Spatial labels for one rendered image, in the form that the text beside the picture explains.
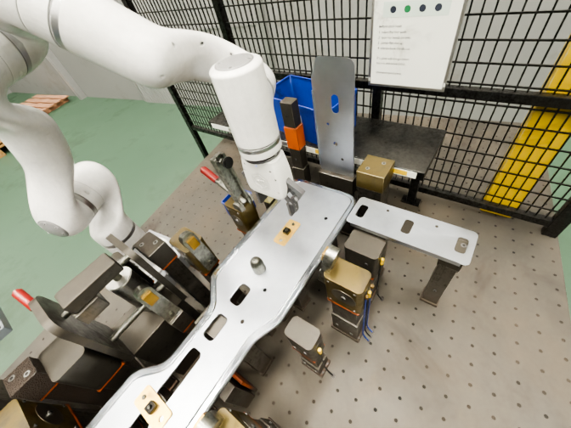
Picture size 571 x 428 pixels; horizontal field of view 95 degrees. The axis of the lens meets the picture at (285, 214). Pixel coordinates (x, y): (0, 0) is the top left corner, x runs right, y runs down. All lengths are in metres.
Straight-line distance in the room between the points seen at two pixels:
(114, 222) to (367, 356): 0.86
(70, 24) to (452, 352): 1.04
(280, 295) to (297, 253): 0.12
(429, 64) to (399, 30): 0.12
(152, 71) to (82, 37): 0.09
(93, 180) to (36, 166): 0.17
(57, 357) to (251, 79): 0.65
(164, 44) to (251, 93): 0.14
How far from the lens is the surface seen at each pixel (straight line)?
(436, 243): 0.71
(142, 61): 0.47
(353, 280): 0.58
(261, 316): 0.63
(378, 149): 0.89
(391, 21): 0.92
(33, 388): 0.77
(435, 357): 0.92
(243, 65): 0.43
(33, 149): 0.76
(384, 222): 0.72
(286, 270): 0.66
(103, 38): 0.48
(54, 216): 0.87
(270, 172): 0.51
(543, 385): 1.00
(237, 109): 0.44
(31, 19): 0.53
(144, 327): 0.80
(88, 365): 0.74
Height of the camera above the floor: 1.57
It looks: 48 degrees down
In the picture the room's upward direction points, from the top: 16 degrees counter-clockwise
